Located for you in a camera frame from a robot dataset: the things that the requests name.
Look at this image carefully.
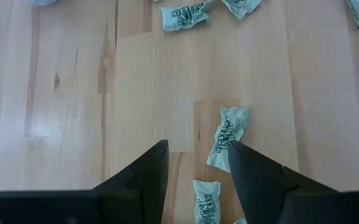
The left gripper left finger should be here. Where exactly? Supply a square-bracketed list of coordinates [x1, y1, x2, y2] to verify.
[93, 139, 170, 224]

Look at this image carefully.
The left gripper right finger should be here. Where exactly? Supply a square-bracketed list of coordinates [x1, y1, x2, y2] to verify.
[227, 139, 338, 224]

